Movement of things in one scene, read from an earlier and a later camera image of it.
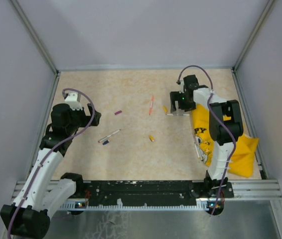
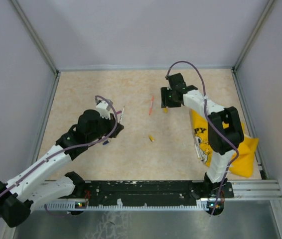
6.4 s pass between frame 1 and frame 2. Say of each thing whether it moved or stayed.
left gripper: moved
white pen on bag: stayed
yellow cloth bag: stayed
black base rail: stayed
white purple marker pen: moved
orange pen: stayed
